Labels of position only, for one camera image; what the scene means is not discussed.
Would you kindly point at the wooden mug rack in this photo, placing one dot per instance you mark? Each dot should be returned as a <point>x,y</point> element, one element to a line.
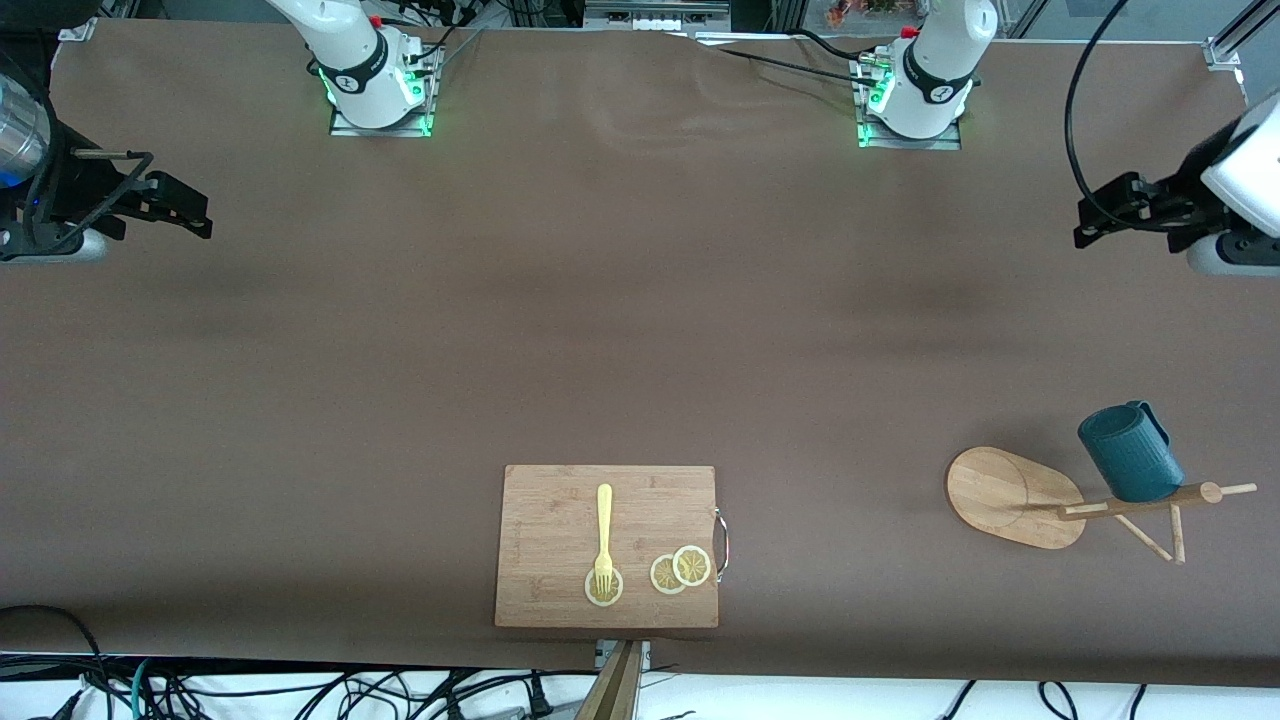
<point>1000,495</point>

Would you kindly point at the colourful snack packet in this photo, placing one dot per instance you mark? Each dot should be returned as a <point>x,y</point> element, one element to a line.
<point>870,8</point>

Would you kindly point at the grey power strip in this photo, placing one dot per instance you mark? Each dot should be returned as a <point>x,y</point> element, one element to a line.
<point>655,18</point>

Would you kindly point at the aluminium corner bracket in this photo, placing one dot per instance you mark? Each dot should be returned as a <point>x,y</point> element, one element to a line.
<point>78,28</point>

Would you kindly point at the small metal table bracket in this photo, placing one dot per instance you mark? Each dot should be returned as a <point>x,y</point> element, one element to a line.
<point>645,655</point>

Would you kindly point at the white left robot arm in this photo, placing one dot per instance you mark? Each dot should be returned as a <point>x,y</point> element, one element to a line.
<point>935,80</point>

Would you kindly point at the lemon slice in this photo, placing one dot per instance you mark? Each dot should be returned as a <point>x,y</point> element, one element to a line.
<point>691,566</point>
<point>661,578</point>
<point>604,600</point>

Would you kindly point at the teal ribbed cup yellow inside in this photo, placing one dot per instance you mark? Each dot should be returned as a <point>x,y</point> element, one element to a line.
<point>1130,460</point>

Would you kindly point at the yellow plastic fork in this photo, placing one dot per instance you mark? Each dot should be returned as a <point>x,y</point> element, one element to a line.
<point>604,520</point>

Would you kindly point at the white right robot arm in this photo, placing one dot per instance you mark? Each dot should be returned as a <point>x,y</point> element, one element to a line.
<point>355,70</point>

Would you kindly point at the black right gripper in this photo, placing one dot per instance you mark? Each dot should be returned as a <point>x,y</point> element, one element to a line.
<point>72,192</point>

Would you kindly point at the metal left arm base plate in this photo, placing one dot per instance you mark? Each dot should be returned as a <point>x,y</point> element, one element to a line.
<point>910,143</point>

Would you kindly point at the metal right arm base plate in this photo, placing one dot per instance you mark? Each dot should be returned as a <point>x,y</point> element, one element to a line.
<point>385,128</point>

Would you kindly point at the aluminium frame profile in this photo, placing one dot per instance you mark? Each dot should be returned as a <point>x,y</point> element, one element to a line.
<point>1225,52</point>

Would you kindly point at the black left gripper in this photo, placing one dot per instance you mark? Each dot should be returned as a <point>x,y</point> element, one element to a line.
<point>1176,203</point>

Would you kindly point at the wooden strip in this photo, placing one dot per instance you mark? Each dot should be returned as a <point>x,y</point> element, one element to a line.
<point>615,690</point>

